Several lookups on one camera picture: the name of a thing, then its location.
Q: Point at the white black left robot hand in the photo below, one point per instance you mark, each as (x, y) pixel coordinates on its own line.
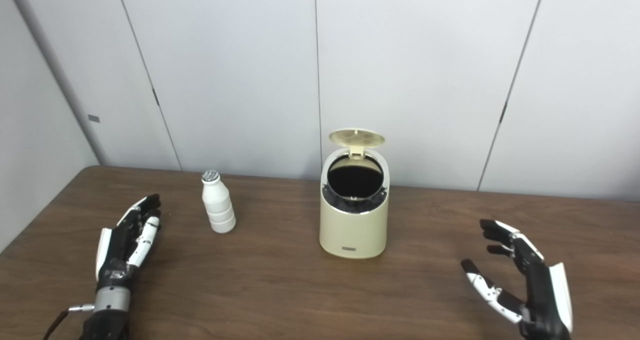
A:
(117, 252)

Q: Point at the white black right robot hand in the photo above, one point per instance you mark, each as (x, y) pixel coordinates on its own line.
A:
(540, 295)

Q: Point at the small white plastic bottle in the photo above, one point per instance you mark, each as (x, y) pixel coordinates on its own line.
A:
(218, 207)

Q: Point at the round cream bin lid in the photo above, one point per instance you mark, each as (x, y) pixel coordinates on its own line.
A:
(357, 137)

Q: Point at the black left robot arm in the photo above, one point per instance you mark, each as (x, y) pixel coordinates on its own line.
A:
(107, 320)

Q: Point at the cream lidded trash bin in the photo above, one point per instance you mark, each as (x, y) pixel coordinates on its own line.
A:
(352, 230)

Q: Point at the black wall panel clip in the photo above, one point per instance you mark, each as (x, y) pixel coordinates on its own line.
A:
(155, 96)
(503, 112)

